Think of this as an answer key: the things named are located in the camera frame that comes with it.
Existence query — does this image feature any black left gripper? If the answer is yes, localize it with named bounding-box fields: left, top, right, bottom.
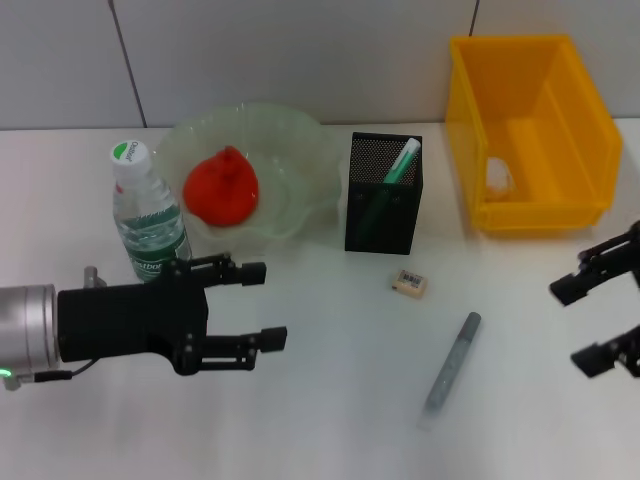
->
left=56, top=252, right=289, bottom=377

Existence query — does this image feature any clear green label water bottle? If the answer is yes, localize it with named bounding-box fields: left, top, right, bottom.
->
left=109, top=139, right=194, bottom=284

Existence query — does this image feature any white paper ball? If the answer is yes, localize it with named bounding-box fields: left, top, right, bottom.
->
left=485, top=156, right=516, bottom=202

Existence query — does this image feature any grey marker pen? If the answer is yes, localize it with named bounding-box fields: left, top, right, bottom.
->
left=417, top=311, right=484, bottom=432

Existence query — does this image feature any beige eraser with barcode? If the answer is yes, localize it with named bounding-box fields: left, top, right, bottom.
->
left=387, top=268, right=430, bottom=300

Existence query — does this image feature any mint green utility knife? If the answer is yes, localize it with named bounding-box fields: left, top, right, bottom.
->
left=357, top=138, right=422, bottom=242

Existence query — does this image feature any black mesh pen holder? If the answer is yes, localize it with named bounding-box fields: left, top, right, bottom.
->
left=343, top=131, right=425, bottom=256

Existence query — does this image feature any small silver gripper knob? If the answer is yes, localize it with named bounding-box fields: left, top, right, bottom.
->
left=82, top=265, right=109, bottom=289

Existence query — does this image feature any pale green glass bowl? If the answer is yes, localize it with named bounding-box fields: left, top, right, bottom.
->
left=151, top=102, right=341, bottom=256

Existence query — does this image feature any yellow plastic storage bin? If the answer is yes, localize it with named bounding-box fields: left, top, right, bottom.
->
left=444, top=33, right=624, bottom=239

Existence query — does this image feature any silver plug gripper cable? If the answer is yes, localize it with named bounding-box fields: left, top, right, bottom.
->
left=0, top=358, right=97, bottom=392

